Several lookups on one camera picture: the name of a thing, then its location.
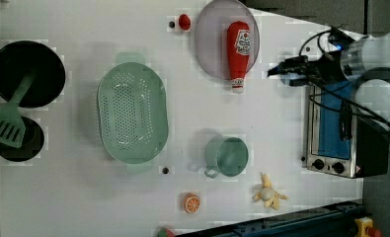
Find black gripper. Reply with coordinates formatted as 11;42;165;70
268;52;346;87

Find red ketchup bottle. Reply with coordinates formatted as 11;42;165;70
226;21;251;94

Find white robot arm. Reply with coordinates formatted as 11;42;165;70
267;28;390;127

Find grey round plate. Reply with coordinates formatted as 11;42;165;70
195;0;260;80

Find silver toaster oven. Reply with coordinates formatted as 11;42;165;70
305;82;389;179

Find green mug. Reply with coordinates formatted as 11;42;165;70
204;135;249;179

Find small red toy fruit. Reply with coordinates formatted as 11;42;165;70
178;14;192;31

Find peeled banana toy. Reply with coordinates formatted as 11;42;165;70
253;174;288;210

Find yellow red toy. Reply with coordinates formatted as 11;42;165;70
354;217;382;237

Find orange slice toy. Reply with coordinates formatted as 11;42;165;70
183;193;201;214

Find green perforated colander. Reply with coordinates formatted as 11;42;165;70
97;52;169;174

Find red green strawberry toy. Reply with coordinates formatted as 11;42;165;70
157;228;176;237

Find small black pot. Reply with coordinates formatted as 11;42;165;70
0;117;44;162

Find black frying pan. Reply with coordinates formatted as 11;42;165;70
0;40;66;109

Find green slotted spatula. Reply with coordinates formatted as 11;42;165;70
0;71;36;148

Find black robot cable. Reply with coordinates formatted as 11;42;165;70
298;29;390;159

